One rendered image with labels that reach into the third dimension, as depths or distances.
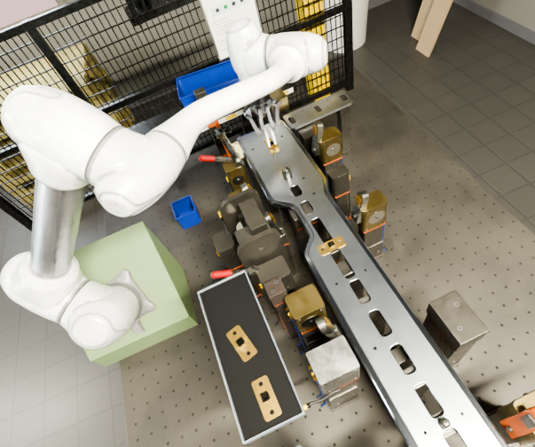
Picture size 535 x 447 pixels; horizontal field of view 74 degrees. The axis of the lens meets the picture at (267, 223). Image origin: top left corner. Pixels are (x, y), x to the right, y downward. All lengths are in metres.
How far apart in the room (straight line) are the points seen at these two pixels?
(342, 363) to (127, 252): 0.83
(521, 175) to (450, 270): 1.43
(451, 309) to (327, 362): 0.35
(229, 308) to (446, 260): 0.88
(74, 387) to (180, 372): 1.22
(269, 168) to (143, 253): 0.56
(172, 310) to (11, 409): 1.60
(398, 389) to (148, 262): 0.89
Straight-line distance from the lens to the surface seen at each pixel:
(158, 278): 1.35
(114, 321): 1.16
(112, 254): 1.38
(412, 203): 1.61
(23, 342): 2.94
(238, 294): 0.93
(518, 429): 1.01
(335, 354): 0.89
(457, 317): 1.03
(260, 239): 0.97
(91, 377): 2.51
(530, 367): 1.41
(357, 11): 3.73
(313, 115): 1.56
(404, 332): 1.03
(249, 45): 1.10
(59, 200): 0.89
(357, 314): 1.04
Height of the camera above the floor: 1.97
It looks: 53 degrees down
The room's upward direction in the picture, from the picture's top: 20 degrees counter-clockwise
